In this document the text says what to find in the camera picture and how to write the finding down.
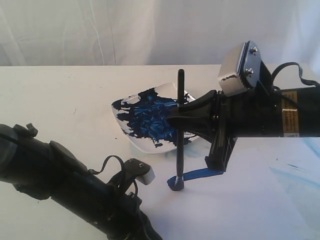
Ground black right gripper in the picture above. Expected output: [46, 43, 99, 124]
[166, 90, 283, 173]

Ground black paintbrush with blue bristles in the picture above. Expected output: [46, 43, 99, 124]
[172, 69, 185, 191]

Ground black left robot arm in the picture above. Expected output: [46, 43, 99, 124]
[0, 124, 145, 240]

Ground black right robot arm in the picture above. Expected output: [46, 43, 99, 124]
[166, 87, 320, 173]

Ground white plate with blue paint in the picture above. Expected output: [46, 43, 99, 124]
[110, 81, 213, 155]

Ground white paper sheet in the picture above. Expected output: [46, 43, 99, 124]
[139, 148, 314, 240]

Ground white backdrop curtain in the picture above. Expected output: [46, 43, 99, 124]
[0, 0, 320, 66]

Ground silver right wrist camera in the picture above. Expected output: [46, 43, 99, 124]
[217, 40, 272, 97]

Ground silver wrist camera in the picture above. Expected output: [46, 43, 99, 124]
[217, 40, 272, 97]
[124, 158, 155, 186]

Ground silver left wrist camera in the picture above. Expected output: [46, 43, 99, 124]
[124, 158, 155, 186]

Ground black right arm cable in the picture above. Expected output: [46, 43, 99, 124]
[271, 62, 320, 88]

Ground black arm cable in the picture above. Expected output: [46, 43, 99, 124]
[87, 155, 140, 196]
[271, 62, 320, 88]

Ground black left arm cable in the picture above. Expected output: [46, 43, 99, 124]
[87, 155, 140, 196]

